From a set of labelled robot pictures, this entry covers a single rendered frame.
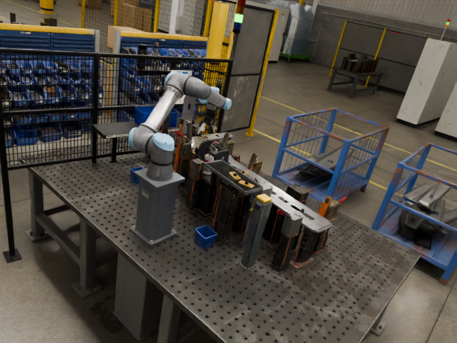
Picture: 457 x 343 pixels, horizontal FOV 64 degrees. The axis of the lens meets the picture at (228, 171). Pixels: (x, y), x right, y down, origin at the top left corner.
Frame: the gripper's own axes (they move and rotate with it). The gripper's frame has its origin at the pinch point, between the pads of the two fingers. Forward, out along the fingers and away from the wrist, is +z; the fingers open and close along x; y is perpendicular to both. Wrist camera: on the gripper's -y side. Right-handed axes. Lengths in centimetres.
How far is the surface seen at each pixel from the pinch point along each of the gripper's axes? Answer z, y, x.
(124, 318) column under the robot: 105, 44, -81
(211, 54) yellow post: -47, -59, 43
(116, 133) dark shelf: 8, -33, -55
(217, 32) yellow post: -66, -57, 45
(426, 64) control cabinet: -36, -153, 754
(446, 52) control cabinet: -69, -122, 756
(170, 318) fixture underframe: 63, 89, -79
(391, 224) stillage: 95, 83, 213
